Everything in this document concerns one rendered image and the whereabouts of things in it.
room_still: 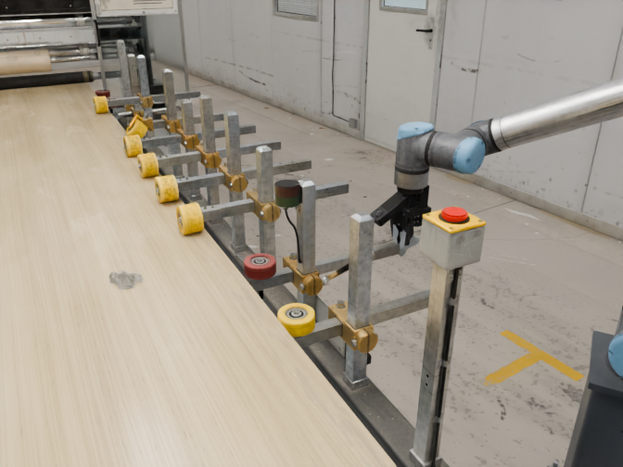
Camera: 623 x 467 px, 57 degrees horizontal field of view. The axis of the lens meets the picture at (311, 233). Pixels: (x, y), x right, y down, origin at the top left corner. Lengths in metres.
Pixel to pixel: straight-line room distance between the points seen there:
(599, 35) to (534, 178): 1.00
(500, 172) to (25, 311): 3.64
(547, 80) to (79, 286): 3.35
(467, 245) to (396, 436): 0.50
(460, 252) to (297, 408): 0.38
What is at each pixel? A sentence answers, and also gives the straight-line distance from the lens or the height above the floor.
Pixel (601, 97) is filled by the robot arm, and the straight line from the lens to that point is 1.47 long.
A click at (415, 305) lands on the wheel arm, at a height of 0.84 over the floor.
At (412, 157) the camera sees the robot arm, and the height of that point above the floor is 1.12.
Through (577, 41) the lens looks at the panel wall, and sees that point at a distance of 4.00.
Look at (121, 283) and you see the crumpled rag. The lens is 1.39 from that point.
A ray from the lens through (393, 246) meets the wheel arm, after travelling 1.60.
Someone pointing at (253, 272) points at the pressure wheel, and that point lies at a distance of 1.40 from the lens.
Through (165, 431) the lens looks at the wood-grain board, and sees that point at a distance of 0.99.
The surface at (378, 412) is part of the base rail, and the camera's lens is 1.30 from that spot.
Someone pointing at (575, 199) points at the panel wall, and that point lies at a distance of 4.13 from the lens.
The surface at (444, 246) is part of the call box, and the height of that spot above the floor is 1.19.
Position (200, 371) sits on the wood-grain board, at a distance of 1.09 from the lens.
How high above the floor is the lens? 1.58
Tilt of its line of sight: 26 degrees down
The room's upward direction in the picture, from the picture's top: straight up
